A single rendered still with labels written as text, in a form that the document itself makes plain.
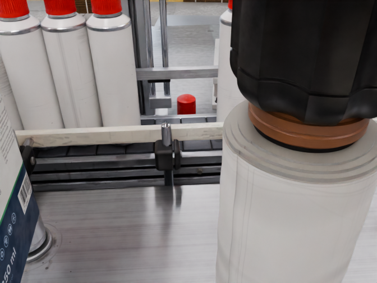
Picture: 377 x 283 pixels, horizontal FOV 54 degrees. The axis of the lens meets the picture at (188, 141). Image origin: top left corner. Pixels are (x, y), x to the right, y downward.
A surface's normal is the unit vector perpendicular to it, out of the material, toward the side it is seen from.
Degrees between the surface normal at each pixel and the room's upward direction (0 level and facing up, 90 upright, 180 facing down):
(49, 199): 0
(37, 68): 90
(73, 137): 90
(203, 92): 0
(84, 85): 90
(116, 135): 90
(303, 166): 2
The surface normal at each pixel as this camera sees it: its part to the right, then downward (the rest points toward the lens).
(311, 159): -0.01, -0.82
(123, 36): 0.70, 0.40
